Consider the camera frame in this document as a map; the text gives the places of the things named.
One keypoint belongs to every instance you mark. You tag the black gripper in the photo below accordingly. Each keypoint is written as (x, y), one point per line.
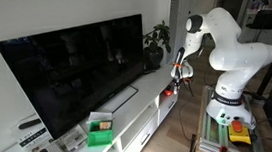
(177, 81)

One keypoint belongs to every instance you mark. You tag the aluminium robot base table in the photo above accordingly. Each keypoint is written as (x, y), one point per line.
(212, 135)

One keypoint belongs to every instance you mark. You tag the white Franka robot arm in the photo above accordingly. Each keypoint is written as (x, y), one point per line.
(241, 59)

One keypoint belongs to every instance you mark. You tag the white TV stand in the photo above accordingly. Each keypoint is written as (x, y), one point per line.
(150, 84)

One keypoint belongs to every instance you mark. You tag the dark round plant pot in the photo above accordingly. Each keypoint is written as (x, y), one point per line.
(153, 61)

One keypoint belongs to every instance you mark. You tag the green leafy plant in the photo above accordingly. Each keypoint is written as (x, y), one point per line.
(158, 33)

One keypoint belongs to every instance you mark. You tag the black leaning pole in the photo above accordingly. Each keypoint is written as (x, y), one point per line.
(192, 147)

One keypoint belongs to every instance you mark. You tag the yellow emergency stop box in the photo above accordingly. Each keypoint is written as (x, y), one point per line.
(239, 137)

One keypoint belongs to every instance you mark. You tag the beige item in box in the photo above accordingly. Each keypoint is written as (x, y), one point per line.
(105, 125)

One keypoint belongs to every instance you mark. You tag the green plastic box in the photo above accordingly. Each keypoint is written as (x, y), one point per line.
(98, 140)

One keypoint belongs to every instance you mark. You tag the black flat screen TV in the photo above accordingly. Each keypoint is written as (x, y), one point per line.
(75, 68)

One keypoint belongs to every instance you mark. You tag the black monitor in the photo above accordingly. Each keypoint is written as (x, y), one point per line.
(266, 19)

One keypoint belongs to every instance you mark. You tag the folded newspaper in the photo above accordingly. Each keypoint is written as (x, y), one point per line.
(71, 139)

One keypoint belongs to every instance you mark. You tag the black TV foot frame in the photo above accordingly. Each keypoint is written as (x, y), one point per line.
(134, 93)

